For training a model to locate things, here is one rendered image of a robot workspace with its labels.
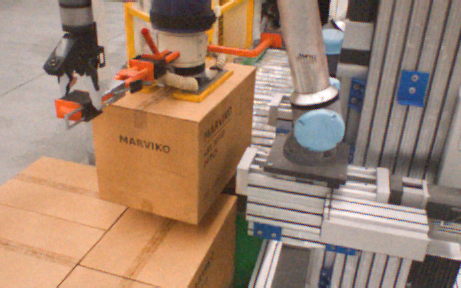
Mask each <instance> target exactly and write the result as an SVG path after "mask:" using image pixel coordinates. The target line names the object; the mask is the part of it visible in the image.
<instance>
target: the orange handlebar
mask: <svg viewBox="0 0 461 288"><path fill-rule="evenodd" d="M273 42H274V39H273V38H270V37H269V38H268V39H267V40H264V41H263V43H262V44H260V45H258V46H257V48H255V49H254V50H253V51H249V50H243V49H237V48H231V47H225V46H219V45H208V47H207V51H213V52H218V53H224V54H230V55H236V56H241V57H257V56H259V55H260V54H261V53H262V52H263V51H264V50H266V49H267V48H268V47H269V46H270V45H271V44H272V43H273ZM179 56H180V53H179V51H177V52H173V53H172V54H170V55H168V56H167V57H165V58H166V59H167V63H170V62H172V61H173V60H174V59H176V58H177V57H179ZM149 73H150V72H149V69H144V70H141V71H138V67H132V68H131V69H130V70H126V69H125V70H121V71H120V72H118V73H116V75H119V76H115V77H114V78H112V79H114V80H120V81H124V82H126V88H127V87H130V82H131V81H136V80H138V79H140V78H141V79H143V78H144V77H146V76H147V75H149ZM112 96H113V94H112V93H110V94H108V95H106V96H104V97H103V98H102V99H101V100H102V102H104V101H106V100H107V99H110V98H111V97H112ZM74 110H76V109H69V108H66V107H64V106H61V107H60V111H59V112H60V113H61V114H62V115H63V116H64V115H67V114H68V113H70V112H73V111H74Z"/></svg>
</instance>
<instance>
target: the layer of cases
mask: <svg viewBox="0 0 461 288"><path fill-rule="evenodd" d="M236 215H237V196H233V195H225V194H221V193H220V195H218V197H217V198H216V199H215V201H214V203H213V204H212V205H211V207H209V210H208V211H207V213H205V214H204V216H203V219H201V220H200V222H199V223H198V225H192V224H190V223H186V222H183V221H179V220H177V219H170V218H167V217H164V216H161V215H157V214H155V213H148V212H145V211H142V210H138V209H135V208H132V207H129V206H123V205H120V204H116V203H113V202H110V201H107V200H101V199H99V190H98V183H97V167H94V166H90V165H81V164H78V163H74V162H69V161H65V160H61V159H53V158H49V157H45V156H43V157H41V158H40V159H38V160H37V161H35V163H33V164H30V166H29V167H27V168H26V169H24V170H22V171H21V172H20V173H19V174H18V175H16V176H14V177H13V178H12V179H10V180H9V181H7V182H5V183H4V184H3V185H2V186H1V187H0V288H225V285H226V283H227V280H228V278H229V276H230V274H231V272H232V271H233V266H234V250H235V233H236Z"/></svg>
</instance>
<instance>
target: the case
mask: <svg viewBox="0 0 461 288"><path fill-rule="evenodd" d="M224 68H225V69H233V75H231V76H230V77H229V78H228V79H227V81H224V82H223V83H222V84H221V86H219V87H217V88H216V89H215V91H213V92H212V93H210V94H209V96H207V97H206V98H205V99H203V101H201V102H200V103H196V102H191V101H186V100H182V99H173V93H175V92H177V91H178V90H179V89H180V87H179V88H178V87H173V86H171V85H167V87H158V88H157V89H155V91H153V92H152V93H140V92H137V93H130V90H129V91H127V92H126V96H125V97H124V98H122V99H120V100H118V101H117V102H115V103H114V104H110V105H108V106H106V107H104V108H103V109H102V111H103V113H102V114H101V115H99V116H97V117H95V118H94V119H92V120H91V125H92V133H93V141H94V149H95V158H96V165H97V183H98V190H99V199H101V200H107V201H110V202H113V203H116V204H120V205H123V206H129V207H132V208H135V209H138V210H142V211H145V212H148V213H155V214H157V215H161V216H164V217H167V218H170V219H177V220H179V221H183V222H186V223H190V224H192V225H198V223H199V222H200V220H201V219H203V216H204V214H205V213H207V211H208V210H209V207H211V205H212V204H213V203H214V201H215V199H216V198H217V197H218V195H220V193H221V191H222V189H224V187H225V186H226V185H227V183H228V182H229V180H230V179H231V177H233V174H234V173H235V171H237V167H238V165H239V162H240V160H241V159H242V157H243V155H244V154H245V151H246V149H247V147H251V132H252V120H253V108H254V96H255V84H256V72H257V67H252V66H247V65H241V64H236V63H226V64H225V66H224Z"/></svg>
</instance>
